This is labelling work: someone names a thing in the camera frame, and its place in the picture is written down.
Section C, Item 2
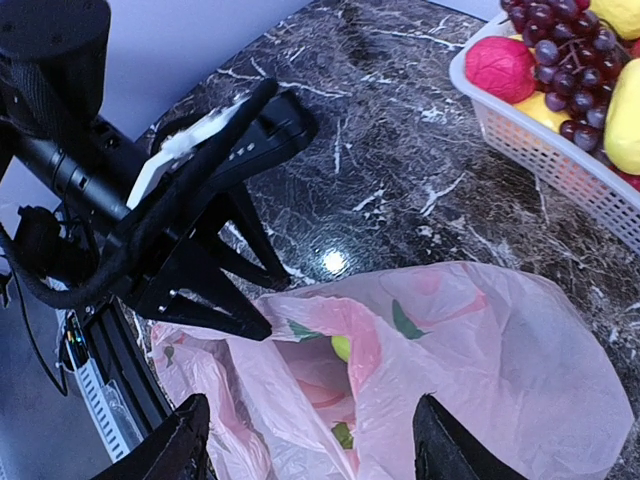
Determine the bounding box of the black front rail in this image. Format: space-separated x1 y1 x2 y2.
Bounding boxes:
80 297 172 438

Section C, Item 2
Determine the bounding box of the white cable duct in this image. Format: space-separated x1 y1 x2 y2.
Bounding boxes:
64 342 143 463

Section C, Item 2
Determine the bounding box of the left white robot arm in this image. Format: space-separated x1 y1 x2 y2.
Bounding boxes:
1 1 315 341

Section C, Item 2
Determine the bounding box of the pink plastic bag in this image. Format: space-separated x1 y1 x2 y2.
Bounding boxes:
151 262 634 479

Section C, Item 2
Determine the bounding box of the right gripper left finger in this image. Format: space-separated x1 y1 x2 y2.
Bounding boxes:
94 393 213 480

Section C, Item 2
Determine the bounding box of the large yellow lemon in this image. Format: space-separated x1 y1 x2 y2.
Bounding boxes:
590 0 640 40

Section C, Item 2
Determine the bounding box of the pink fruit front left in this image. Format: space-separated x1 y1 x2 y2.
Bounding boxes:
465 36 536 105

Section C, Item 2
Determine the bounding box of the dark purple grape bunch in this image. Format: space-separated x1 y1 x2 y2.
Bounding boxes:
500 0 631 157

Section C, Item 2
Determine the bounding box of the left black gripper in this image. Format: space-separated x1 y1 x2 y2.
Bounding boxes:
112 184 291 341

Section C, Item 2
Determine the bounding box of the small yellow lemon front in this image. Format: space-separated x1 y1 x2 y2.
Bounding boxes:
514 91 570 133

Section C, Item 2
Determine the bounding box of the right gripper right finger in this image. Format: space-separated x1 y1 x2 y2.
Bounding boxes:
412 394 525 480

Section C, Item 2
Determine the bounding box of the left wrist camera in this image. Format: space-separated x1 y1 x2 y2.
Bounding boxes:
126 78 318 209

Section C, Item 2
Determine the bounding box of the white plastic basket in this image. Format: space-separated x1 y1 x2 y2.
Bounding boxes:
449 12 639 253

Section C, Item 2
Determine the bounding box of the light green bag fruit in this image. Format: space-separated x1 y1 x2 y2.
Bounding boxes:
331 336 351 363

